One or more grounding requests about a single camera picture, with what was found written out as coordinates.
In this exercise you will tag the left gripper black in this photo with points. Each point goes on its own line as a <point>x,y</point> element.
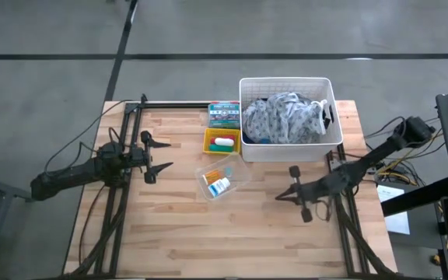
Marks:
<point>140,156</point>

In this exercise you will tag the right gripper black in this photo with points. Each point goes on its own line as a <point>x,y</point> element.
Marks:
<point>313,191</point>

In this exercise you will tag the large white plastic basket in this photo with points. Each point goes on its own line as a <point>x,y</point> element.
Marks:
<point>290,153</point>

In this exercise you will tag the clear plastic container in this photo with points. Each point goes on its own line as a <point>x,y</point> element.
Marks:
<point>239,171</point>

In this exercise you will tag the orange pill bottle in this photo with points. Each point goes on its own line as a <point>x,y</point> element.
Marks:
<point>212,177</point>

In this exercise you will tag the dark blue scrub garment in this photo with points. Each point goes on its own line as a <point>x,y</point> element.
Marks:
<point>257,139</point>

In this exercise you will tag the white capsule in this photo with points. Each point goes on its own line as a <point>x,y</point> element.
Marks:
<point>224,141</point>

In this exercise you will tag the small yellow plastic basket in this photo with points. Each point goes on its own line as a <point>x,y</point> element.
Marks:
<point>224,133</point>

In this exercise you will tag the grey patterned hospital gown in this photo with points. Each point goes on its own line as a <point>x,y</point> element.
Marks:
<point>286,118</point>

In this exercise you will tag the green first aid kit box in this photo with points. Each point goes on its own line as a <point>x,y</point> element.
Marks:
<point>224,114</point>

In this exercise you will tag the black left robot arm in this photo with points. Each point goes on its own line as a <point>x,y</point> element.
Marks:
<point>76,173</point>

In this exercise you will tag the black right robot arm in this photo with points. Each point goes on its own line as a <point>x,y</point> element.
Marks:
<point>379,155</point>

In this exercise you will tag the white paper sheet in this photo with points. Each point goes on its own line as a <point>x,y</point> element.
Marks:
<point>399,225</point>

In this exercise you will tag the black support beam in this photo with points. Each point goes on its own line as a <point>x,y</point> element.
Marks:
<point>414,198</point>

